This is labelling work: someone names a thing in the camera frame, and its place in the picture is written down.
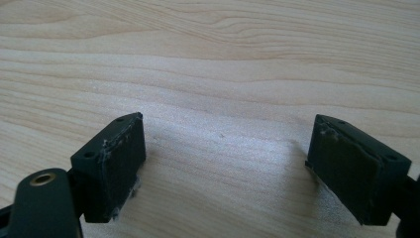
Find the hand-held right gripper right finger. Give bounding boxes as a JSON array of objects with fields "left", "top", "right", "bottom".
[{"left": 304, "top": 113, "right": 414, "bottom": 227}]

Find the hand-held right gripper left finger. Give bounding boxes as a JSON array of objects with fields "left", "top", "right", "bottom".
[{"left": 67, "top": 111, "right": 148, "bottom": 224}]

